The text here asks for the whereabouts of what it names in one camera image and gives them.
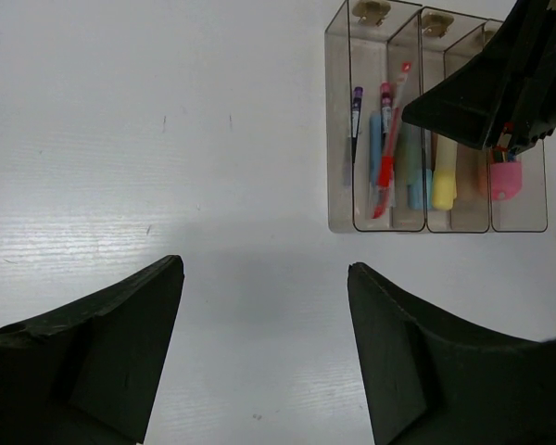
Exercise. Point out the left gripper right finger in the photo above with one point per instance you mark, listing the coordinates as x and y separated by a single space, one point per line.
431 377

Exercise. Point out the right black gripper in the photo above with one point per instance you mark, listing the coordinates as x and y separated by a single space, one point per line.
505 95

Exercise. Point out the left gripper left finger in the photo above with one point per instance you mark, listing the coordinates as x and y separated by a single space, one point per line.
88 372

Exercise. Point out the green highlighter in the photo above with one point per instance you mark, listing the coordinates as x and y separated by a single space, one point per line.
409 158

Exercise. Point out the pink capped pen bundle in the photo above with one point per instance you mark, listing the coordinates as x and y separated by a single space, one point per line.
505 175

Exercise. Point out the pink blue pen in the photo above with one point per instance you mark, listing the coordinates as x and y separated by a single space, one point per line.
386 110

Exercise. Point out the yellow highlighter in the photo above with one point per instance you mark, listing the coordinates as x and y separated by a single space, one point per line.
444 177

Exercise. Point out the red white pen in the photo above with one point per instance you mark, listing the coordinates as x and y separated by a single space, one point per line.
383 182

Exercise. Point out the dark purple gel pen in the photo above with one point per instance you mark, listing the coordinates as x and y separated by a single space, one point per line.
355 120

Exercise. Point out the orange pink highlighter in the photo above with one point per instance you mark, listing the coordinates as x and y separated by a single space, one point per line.
482 177

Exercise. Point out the light blue highlighter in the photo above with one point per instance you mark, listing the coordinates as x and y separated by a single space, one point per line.
420 190

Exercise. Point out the middle clear plastic container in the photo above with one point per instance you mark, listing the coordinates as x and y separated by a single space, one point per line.
448 40

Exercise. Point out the clear plastic container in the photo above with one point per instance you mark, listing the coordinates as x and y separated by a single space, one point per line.
527 212
448 40
365 45

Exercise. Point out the right clear plastic container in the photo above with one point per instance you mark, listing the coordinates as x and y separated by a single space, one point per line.
527 212

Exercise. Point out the left clear plastic container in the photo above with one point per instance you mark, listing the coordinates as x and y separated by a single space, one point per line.
365 45

